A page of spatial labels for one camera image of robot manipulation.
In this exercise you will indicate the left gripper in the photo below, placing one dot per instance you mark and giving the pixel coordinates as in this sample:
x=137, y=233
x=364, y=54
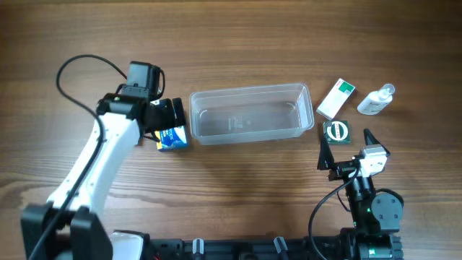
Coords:
x=175, y=113

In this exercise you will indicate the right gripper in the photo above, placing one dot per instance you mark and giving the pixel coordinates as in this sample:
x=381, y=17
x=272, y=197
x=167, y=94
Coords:
x=347, y=170

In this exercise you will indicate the blue yellow VapoDrops box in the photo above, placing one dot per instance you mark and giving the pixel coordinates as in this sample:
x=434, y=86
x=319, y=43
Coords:
x=172, y=139

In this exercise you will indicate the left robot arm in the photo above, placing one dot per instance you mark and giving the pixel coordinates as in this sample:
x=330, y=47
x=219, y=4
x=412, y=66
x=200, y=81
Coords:
x=68, y=225

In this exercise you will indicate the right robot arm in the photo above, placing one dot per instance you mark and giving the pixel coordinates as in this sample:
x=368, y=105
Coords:
x=376, y=213

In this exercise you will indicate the clear plastic container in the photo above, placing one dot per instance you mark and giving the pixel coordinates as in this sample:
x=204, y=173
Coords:
x=250, y=114

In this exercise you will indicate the green round-logo box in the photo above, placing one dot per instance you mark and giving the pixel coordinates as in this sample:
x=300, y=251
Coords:
x=336, y=132

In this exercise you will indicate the white green medicine box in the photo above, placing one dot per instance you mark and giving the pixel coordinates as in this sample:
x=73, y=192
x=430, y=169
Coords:
x=335, y=99

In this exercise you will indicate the white dropper bottle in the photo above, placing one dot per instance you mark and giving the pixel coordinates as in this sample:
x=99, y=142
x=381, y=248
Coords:
x=375, y=101

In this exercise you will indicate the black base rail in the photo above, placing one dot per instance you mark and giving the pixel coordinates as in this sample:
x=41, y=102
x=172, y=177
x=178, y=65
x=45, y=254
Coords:
x=252, y=249

